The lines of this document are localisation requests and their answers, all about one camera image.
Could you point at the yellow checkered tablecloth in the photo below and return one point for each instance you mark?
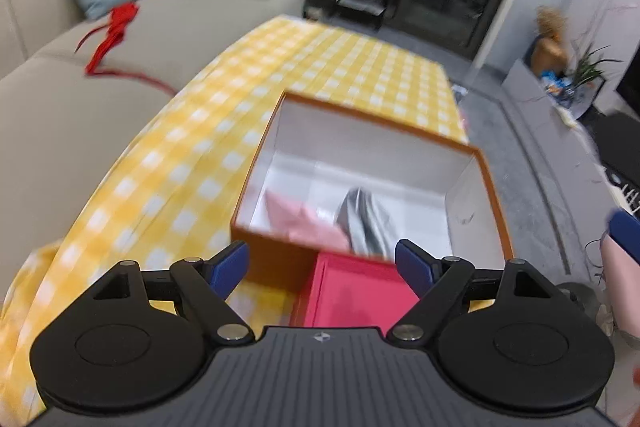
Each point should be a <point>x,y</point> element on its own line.
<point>171,193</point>

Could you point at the green potted plant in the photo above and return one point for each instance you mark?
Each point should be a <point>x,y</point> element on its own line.
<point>587,67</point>

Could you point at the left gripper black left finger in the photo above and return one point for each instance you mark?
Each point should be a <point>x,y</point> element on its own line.
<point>182,306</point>

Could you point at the beige sofa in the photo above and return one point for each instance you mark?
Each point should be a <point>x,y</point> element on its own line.
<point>61,130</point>

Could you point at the orange cardboard box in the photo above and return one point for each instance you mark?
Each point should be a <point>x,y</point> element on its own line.
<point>438,192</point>

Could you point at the red lidded plastic container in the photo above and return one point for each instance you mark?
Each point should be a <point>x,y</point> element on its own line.
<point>350,291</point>

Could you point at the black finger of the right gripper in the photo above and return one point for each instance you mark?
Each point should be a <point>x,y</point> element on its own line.
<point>624,229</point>

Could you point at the grey soft cloth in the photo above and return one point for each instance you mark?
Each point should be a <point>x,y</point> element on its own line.
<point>368,225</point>

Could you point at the red ribbon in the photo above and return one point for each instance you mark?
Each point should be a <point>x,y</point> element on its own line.
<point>115,29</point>

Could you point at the white tv console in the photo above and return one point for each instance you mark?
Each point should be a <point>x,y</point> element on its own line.
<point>552,126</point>

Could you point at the pink soft cloth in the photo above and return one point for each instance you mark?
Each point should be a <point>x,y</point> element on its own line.
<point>299,223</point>

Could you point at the gold vase with dried flowers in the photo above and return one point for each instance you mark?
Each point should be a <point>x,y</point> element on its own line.
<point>549,54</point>

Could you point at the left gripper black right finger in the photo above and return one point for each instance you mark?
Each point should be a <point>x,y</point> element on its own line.
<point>446,287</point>

